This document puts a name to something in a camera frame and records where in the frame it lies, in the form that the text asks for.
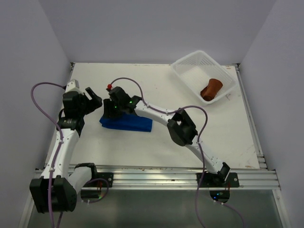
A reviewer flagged blue towel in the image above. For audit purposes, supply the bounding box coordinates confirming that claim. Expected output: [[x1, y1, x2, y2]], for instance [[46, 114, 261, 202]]
[[99, 114, 153, 132]]

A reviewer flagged brown orange towel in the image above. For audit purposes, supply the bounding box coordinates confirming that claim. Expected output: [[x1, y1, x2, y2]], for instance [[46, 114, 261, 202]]
[[200, 78, 223, 102]]

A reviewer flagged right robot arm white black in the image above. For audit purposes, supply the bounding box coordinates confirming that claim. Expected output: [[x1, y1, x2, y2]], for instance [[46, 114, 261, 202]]
[[104, 86, 230, 187]]

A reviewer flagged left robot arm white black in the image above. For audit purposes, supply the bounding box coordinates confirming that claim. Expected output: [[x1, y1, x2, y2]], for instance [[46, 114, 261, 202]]
[[29, 86, 102, 213]]

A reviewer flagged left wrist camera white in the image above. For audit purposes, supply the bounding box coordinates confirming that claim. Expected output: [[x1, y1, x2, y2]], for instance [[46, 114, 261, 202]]
[[65, 79, 81, 94]]

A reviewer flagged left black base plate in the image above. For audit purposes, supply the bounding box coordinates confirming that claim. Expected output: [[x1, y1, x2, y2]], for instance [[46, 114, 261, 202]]
[[84, 172, 114, 188]]

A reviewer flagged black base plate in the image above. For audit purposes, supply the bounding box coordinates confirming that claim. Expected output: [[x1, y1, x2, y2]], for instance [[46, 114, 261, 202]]
[[84, 172, 114, 188], [199, 172, 240, 188]]

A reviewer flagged aluminium front rail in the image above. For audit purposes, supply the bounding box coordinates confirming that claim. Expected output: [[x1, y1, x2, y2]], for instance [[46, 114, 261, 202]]
[[30, 166, 281, 190]]

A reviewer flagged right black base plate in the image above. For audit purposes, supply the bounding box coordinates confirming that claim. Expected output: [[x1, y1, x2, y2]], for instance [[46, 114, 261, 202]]
[[199, 172, 240, 188]]

